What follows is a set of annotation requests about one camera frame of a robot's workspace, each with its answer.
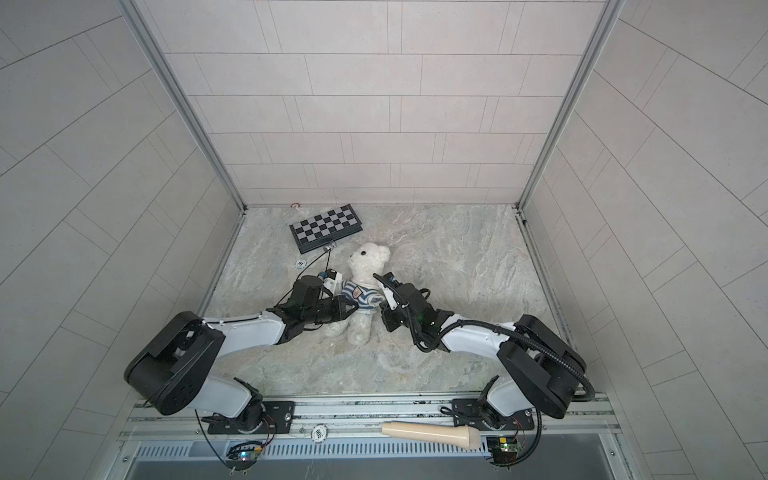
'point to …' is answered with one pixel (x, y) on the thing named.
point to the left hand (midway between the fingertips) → (365, 304)
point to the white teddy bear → (366, 264)
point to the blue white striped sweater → (365, 297)
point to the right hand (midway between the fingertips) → (379, 308)
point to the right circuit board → (504, 449)
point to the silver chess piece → (328, 247)
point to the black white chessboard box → (325, 228)
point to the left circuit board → (243, 456)
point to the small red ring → (295, 204)
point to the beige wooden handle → (459, 435)
